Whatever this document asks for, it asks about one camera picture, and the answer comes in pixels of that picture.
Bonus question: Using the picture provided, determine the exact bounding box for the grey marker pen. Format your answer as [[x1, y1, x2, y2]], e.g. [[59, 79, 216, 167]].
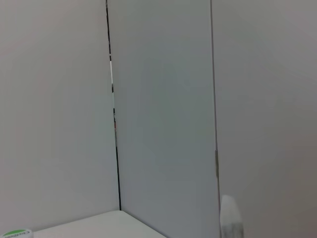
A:
[[219, 194, 245, 238]]

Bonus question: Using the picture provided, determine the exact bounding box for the clear green-label water bottle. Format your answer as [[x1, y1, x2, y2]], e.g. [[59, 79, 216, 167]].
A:
[[0, 229, 33, 238]]

